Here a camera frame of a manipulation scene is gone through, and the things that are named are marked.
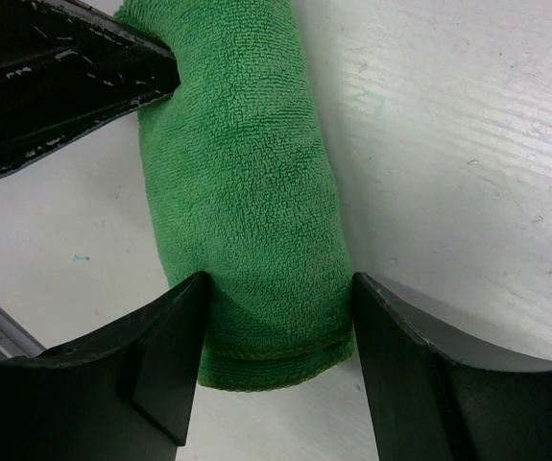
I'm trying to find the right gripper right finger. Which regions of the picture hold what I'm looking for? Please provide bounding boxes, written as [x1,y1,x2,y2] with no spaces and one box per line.
[352,273,552,461]

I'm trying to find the green towel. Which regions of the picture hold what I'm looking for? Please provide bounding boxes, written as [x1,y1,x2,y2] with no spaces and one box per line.
[116,1,354,392]

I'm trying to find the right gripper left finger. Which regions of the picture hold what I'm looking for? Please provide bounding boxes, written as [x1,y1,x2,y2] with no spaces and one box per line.
[0,272,210,460]

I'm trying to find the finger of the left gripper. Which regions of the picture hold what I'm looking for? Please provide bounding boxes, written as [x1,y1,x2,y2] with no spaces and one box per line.
[0,0,180,179]

